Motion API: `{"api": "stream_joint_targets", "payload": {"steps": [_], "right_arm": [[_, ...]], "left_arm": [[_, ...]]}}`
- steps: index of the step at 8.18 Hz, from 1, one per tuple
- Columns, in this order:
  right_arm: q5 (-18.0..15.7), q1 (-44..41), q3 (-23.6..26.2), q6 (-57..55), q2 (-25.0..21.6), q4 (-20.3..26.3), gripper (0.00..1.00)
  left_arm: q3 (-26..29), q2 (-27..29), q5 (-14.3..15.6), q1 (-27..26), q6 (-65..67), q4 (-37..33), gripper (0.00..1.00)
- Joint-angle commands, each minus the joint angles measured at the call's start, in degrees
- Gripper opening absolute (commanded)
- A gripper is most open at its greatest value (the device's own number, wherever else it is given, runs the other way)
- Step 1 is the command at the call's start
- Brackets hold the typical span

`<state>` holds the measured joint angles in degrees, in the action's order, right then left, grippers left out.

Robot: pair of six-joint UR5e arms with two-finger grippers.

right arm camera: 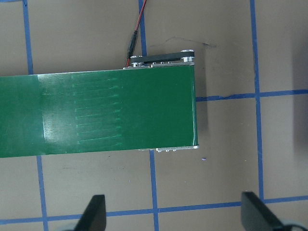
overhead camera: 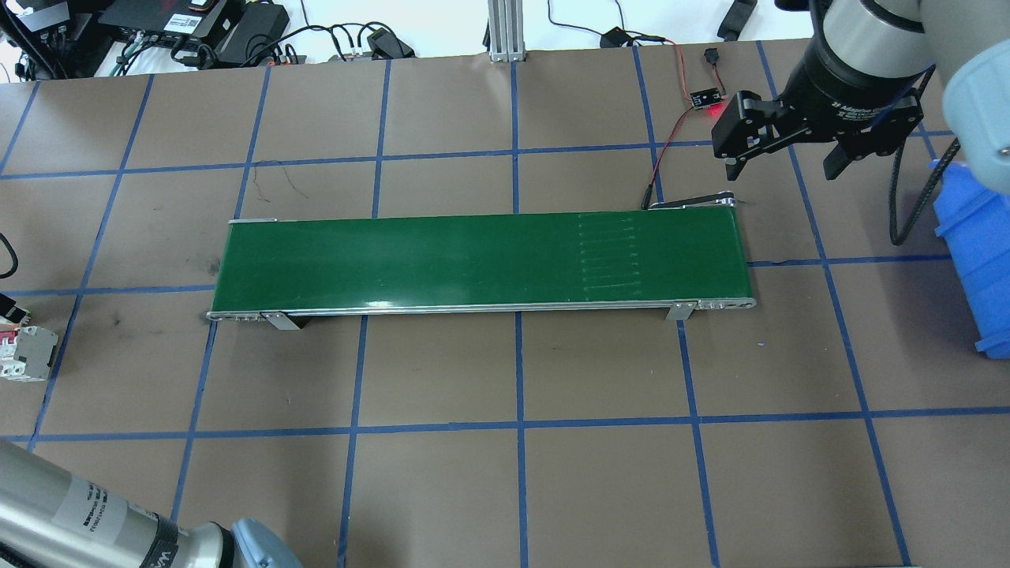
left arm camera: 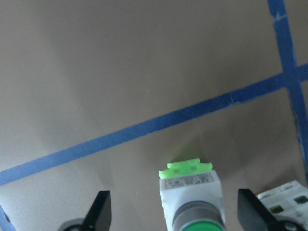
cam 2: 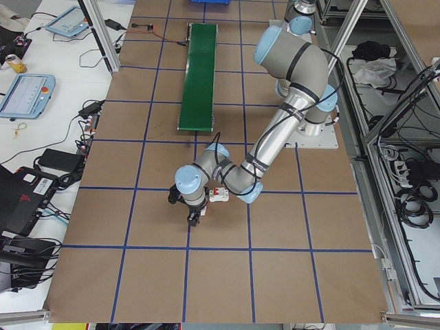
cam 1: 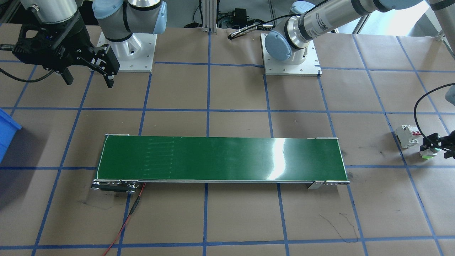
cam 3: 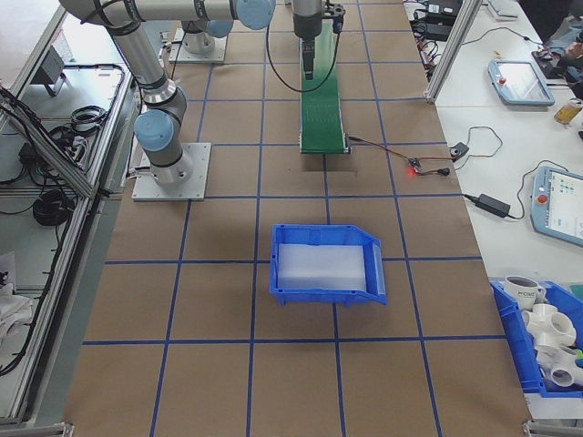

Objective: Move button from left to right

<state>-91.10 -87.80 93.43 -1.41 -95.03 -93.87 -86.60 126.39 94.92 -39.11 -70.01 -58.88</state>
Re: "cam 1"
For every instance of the green push button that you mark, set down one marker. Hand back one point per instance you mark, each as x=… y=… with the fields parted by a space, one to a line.
x=428 y=154

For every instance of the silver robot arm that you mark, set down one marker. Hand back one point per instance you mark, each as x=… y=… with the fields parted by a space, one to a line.
x=138 y=21
x=312 y=25

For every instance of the blue plastic bin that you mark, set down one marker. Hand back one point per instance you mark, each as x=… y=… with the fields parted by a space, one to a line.
x=5 y=135

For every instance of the aluminium bar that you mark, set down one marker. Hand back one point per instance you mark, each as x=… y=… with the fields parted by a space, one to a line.
x=448 y=33

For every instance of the silver metal connector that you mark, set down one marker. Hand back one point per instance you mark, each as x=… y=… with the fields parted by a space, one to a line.
x=240 y=33

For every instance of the black power adapter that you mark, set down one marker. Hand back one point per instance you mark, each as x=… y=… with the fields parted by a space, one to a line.
x=240 y=16

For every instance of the green belt conveyor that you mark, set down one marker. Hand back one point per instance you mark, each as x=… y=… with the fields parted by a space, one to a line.
x=213 y=160

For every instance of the white circuit breaker red switch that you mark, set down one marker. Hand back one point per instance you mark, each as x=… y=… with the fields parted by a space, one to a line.
x=407 y=137

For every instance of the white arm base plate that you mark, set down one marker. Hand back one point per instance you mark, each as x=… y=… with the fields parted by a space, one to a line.
x=142 y=64
x=284 y=69

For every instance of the aluminium frame profile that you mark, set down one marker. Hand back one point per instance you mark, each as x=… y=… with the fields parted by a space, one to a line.
x=206 y=17

